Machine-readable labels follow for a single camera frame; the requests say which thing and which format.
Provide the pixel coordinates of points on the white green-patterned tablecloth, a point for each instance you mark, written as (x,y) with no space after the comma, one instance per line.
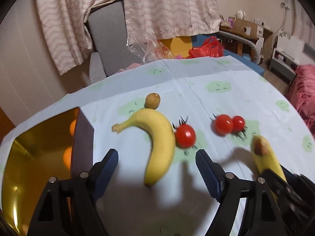
(179,203)

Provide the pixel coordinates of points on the red blanket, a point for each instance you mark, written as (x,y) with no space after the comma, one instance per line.
(301,94)

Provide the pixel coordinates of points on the dark gold-lined box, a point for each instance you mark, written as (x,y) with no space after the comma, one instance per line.
(37,155)

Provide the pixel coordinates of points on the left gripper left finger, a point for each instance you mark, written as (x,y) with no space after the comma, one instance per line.
(102,172)

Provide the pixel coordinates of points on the brown longan fruit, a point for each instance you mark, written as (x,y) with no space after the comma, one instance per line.
(152,101)

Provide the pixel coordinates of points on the pink patterned curtain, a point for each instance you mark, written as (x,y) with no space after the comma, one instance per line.
(66,35)
(167,19)

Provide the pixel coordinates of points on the grey armchair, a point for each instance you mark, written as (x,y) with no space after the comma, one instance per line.
(109,34)

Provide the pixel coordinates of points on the orange mandarin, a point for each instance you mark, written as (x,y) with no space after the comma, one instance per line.
(72,127)
(67,157)

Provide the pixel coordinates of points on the wooden desk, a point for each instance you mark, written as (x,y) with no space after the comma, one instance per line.
(262,37)

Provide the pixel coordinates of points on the red plastic bag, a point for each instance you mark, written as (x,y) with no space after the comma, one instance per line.
(211,47)

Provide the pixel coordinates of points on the pink patterned curtain left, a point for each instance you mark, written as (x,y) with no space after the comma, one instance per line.
(66,35)

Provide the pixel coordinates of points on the pink patterned curtain right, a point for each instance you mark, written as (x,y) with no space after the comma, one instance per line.
(167,19)

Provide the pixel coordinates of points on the clear plastic bag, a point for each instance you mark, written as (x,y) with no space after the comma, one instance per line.
(147,47)

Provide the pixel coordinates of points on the yellow banana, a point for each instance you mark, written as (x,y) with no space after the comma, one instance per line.
(163,141)
(264,156)

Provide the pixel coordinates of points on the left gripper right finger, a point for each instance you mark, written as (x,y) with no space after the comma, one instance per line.
(212,174)

